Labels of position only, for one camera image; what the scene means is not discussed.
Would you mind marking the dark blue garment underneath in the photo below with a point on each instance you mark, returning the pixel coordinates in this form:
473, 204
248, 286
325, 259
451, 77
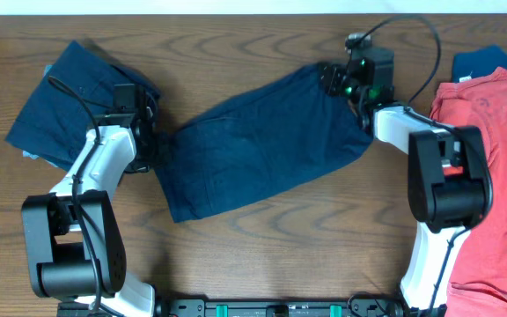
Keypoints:
478, 63

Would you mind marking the folded navy shorts stack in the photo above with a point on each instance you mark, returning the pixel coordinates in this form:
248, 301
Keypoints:
52, 124

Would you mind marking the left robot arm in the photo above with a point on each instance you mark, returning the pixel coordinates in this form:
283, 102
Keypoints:
74, 248

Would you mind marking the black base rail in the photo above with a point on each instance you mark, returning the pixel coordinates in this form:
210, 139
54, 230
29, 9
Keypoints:
280, 307

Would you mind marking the navy blue shorts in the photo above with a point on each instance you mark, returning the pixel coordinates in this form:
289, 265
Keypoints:
259, 144

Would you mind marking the red orange t-shirt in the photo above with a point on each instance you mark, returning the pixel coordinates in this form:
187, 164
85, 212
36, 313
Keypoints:
478, 283

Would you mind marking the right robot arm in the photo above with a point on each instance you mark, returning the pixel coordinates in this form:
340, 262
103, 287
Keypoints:
450, 189

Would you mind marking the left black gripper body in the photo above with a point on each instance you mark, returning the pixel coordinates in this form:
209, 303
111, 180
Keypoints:
145, 158

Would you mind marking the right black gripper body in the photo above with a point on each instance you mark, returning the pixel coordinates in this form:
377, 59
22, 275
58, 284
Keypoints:
343, 84

